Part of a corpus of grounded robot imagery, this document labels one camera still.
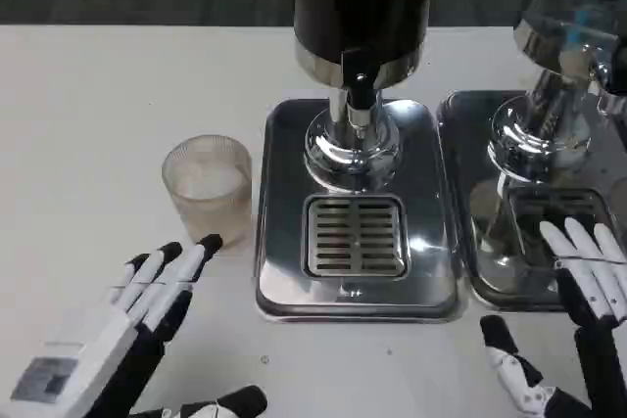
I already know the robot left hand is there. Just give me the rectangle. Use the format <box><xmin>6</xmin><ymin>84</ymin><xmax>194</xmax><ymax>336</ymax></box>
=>
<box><xmin>9</xmin><ymin>234</ymin><xmax>269</xmax><ymax>418</ymax></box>

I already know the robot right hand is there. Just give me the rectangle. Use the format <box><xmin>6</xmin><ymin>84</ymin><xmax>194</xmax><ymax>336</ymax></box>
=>
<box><xmin>478</xmin><ymin>215</ymin><xmax>627</xmax><ymax>418</ymax></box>

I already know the clear ribbed glass cup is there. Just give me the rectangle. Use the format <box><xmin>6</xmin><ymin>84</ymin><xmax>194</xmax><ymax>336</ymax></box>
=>
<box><xmin>161</xmin><ymin>133</ymin><xmax>254</xmax><ymax>249</ymax></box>

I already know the slotted steel drain grid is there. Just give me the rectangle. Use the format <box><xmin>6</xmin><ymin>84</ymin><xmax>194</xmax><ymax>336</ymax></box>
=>
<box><xmin>506</xmin><ymin>186</ymin><xmax>617</xmax><ymax>275</ymax></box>
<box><xmin>302</xmin><ymin>194</ymin><xmax>411</xmax><ymax>278</ymax></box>

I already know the steel drip tray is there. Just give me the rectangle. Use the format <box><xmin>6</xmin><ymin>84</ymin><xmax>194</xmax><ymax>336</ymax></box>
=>
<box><xmin>254</xmin><ymin>98</ymin><xmax>460</xmax><ymax>324</ymax></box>
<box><xmin>437</xmin><ymin>89</ymin><xmax>627</xmax><ymax>312</ymax></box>

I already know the chrome dispenser tap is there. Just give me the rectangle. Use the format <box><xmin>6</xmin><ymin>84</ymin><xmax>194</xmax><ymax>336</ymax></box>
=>
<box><xmin>582</xmin><ymin>43</ymin><xmax>627</xmax><ymax>118</ymax></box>

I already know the clear steel drink dispenser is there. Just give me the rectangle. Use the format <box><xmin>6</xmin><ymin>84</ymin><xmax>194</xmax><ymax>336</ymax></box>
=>
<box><xmin>487</xmin><ymin>0</ymin><xmax>627</xmax><ymax>184</ymax></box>

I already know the black dispenser tap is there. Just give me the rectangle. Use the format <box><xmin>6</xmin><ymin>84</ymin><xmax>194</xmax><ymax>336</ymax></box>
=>
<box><xmin>341</xmin><ymin>47</ymin><xmax>384</xmax><ymax>139</ymax></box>

